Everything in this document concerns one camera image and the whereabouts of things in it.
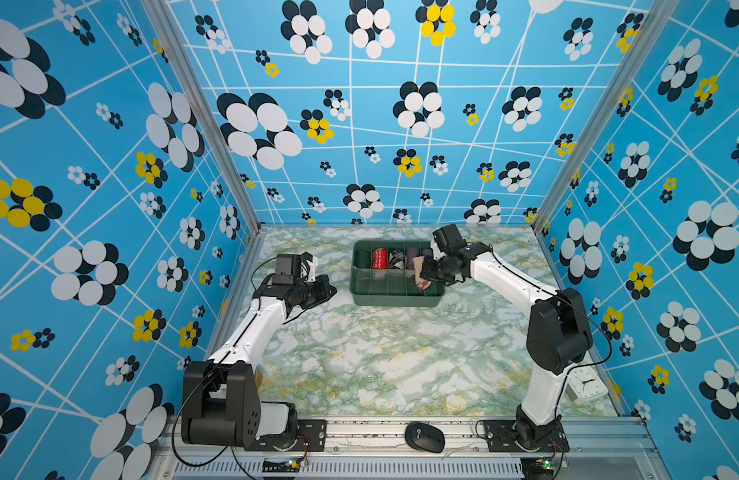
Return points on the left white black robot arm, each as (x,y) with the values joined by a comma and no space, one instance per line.
(220,400)

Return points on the aluminium front rail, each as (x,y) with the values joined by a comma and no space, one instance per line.
(375,448)

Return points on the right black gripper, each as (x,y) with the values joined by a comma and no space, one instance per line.
(426,273)

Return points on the right green circuit board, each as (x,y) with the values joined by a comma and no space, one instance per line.
(541,469)

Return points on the green plastic organizer tray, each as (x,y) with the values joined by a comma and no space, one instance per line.
(389,287)

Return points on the red rolled sock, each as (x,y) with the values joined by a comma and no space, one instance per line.
(380,259)

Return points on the white alarm clock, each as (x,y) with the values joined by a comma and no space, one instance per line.
(584,385)

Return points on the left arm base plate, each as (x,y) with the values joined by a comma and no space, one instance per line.
(310,436)

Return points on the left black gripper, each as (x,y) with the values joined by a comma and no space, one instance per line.
(322,295)

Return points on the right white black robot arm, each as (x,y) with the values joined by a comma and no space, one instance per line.
(559,332)

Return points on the beige purple striped sock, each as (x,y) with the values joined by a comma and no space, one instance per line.
(421,283)

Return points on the green circuit board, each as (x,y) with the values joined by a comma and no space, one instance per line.
(284,466)
(541,469)

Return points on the dark green rolled sock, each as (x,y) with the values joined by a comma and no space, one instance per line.
(363,259)

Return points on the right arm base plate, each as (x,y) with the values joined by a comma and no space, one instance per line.
(507,436)

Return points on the black white argyle rolled sock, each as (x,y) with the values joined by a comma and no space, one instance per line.
(396,258)

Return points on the left green circuit board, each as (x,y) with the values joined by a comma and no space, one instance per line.
(284,466)

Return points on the black computer mouse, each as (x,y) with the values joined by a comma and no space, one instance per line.
(424,437)

